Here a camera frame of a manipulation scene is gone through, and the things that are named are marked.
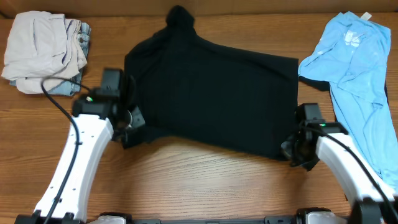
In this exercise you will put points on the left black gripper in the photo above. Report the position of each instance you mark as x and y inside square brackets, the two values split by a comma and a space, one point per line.
[131, 131]

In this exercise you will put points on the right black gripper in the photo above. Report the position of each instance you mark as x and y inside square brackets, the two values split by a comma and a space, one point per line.
[294, 152]

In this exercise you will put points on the black t-shirt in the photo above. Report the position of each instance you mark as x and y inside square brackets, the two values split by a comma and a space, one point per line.
[189, 87]

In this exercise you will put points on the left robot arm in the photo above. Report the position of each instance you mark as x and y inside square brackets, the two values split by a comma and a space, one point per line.
[101, 115]

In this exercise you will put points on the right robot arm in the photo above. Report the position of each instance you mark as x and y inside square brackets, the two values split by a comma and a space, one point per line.
[370, 198]

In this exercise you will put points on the dark garment under blue shirt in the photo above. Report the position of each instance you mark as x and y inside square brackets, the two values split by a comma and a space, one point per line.
[319, 85]

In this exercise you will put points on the light blue t-shirt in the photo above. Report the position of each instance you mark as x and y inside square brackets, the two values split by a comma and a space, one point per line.
[352, 57]

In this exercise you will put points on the white folded garment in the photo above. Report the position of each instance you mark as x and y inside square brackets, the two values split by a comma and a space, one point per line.
[39, 45]

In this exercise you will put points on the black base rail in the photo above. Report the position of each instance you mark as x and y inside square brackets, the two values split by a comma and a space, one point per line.
[265, 220]

